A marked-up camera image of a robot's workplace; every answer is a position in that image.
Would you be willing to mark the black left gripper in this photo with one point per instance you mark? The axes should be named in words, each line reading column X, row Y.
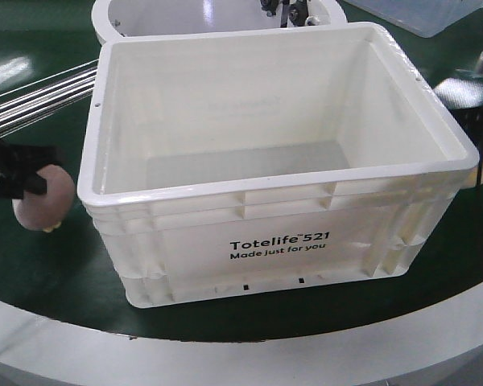
column 26, row 158

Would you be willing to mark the brown soft ball toy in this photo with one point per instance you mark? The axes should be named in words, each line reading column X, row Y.
column 46, row 212

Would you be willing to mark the white plastic Totelife tote box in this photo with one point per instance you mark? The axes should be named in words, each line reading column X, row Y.
column 222, row 164

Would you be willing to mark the metal rods bundle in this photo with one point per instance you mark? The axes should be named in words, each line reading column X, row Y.
column 71, row 86

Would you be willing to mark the white round conveyor hub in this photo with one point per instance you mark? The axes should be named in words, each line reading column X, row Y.
column 115, row 20

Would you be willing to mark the black mechanism in hub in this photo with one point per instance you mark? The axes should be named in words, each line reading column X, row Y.
column 285, row 14

